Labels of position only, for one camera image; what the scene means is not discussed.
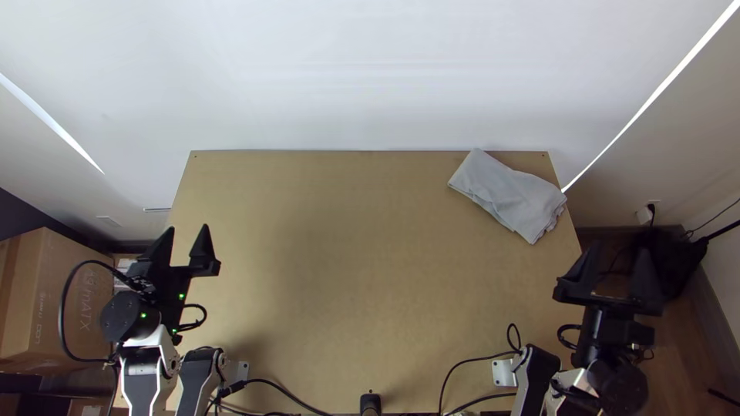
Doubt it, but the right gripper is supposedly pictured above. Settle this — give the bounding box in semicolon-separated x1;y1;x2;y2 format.
552;239;665;349

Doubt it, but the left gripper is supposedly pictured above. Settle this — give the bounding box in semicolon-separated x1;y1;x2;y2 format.
124;223;222;291

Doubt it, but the light grey t-shirt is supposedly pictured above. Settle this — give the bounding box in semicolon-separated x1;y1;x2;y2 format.
446;147;568;246

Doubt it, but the black bag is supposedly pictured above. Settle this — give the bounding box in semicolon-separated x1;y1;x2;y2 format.
633;228;710;302

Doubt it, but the brown cardboard box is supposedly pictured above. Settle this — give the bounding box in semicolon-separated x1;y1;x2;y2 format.
0;226;116;363

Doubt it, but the white wall socket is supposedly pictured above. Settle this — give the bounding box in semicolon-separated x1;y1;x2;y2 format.
635;202;661;226

